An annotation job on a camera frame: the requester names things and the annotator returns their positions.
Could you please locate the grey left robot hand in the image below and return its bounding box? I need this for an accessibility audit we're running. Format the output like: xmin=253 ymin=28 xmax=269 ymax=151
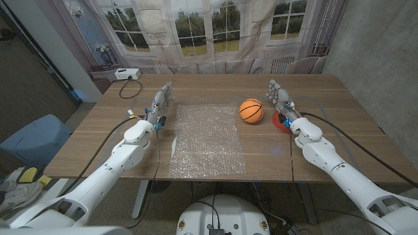
xmin=145 ymin=81 xmax=174 ymax=127

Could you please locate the black power cable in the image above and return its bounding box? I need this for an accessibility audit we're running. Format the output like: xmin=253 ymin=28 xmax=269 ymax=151
xmin=118 ymin=78 xmax=144 ymax=100

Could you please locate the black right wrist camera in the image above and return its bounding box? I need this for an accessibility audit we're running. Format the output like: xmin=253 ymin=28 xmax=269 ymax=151
xmin=278 ymin=112 xmax=291 ymax=128

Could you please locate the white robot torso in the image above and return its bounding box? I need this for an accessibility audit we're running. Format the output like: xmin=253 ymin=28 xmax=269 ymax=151
xmin=175 ymin=195 xmax=271 ymax=235

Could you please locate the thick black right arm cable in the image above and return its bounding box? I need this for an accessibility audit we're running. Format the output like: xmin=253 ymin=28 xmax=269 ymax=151
xmin=299 ymin=112 xmax=418 ymax=189

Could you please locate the blue grey container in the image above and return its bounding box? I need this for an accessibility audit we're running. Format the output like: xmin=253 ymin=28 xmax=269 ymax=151
xmin=0 ymin=114 xmax=72 ymax=167

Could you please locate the black torso cable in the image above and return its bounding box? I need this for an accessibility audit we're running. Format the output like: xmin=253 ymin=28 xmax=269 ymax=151
xmin=195 ymin=195 xmax=220 ymax=229

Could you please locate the grey table leg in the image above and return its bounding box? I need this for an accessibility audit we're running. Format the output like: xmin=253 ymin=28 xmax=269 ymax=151
xmin=131 ymin=180 xmax=150 ymax=219
xmin=297 ymin=182 xmax=318 ymax=225

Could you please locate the small orange basketball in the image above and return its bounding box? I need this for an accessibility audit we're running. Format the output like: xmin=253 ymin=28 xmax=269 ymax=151
xmin=239 ymin=98 xmax=265 ymax=124

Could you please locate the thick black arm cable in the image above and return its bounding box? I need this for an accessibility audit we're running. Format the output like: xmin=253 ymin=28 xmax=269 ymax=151
xmin=57 ymin=114 xmax=146 ymax=197
xmin=299 ymin=112 xmax=418 ymax=189

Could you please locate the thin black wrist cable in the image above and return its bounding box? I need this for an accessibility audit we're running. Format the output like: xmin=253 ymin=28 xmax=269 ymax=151
xmin=125 ymin=127 xmax=161 ymax=229
xmin=289 ymin=133 xmax=393 ymax=235

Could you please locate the thin black left wrist cable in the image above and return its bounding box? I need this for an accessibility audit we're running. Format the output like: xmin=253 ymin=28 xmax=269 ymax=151
xmin=125 ymin=127 xmax=161 ymax=229

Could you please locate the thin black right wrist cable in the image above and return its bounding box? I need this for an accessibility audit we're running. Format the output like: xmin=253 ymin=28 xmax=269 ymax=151
xmin=289 ymin=133 xmax=393 ymax=235

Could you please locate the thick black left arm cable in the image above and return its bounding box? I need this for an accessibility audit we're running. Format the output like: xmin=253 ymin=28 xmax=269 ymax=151
xmin=57 ymin=114 xmax=146 ymax=197

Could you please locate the white power strip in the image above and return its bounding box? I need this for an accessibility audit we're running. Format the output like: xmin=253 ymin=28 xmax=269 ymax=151
xmin=114 ymin=68 xmax=142 ymax=81

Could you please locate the black round floor device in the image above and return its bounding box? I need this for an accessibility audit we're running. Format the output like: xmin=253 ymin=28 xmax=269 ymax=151
xmin=150 ymin=180 xmax=172 ymax=193

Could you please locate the printed window backdrop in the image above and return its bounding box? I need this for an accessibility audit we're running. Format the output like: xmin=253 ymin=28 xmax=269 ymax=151
xmin=34 ymin=0 xmax=349 ymax=76

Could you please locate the red round lid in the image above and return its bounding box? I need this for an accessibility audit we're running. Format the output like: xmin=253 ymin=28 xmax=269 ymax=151
xmin=272 ymin=111 xmax=293 ymax=135

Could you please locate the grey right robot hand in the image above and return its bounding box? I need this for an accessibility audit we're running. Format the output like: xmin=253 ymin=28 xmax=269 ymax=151
xmin=265 ymin=79 xmax=302 ymax=124

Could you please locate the yellow black pad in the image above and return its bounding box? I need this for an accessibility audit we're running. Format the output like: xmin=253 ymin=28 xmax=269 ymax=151
xmin=16 ymin=165 xmax=39 ymax=184

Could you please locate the clear bubble wrap sheet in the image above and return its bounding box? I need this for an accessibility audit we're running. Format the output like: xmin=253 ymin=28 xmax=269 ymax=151
xmin=169 ymin=103 xmax=247 ymax=180

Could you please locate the grey sneaker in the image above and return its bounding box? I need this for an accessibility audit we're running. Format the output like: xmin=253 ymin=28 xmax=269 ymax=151
xmin=0 ymin=180 xmax=18 ymax=192
xmin=0 ymin=181 xmax=44 ymax=213

